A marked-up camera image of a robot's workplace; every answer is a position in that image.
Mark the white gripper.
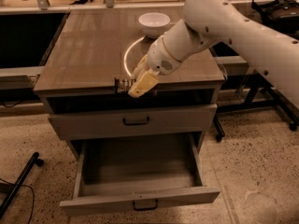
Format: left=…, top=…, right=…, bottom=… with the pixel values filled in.
left=128, top=36, right=182, bottom=98

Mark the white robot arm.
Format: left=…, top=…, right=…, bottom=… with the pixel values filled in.
left=129, top=0, right=299, bottom=107

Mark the wooden drawer cabinet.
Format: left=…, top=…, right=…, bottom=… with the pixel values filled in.
left=35, top=8, right=224, bottom=155

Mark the closed top drawer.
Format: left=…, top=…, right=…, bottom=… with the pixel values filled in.
left=49, top=105, right=217, bottom=141

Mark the open middle drawer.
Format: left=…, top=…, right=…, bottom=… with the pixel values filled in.
left=60, top=133, right=220, bottom=217

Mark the white ceramic bowl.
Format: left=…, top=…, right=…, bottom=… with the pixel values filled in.
left=138, top=12, right=170, bottom=38

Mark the side table with black stand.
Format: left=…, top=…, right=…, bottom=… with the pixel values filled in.
left=210, top=44, right=299, bottom=131

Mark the black stand leg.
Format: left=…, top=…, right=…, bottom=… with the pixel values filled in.
left=0, top=152, right=44, bottom=218

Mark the black headset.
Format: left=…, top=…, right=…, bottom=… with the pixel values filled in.
left=251, top=0, right=299, bottom=35

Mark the black top drawer handle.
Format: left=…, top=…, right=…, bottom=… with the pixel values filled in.
left=122, top=117, right=150, bottom=126

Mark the black drawer handle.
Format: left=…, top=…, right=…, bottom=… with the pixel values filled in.
left=132, top=199, right=158, bottom=212
left=122, top=117, right=150, bottom=126

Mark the black middle drawer handle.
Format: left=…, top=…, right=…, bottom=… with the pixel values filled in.
left=132, top=199, right=158, bottom=212

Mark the black floor cable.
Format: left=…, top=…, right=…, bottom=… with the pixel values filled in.
left=0, top=177, right=36, bottom=224

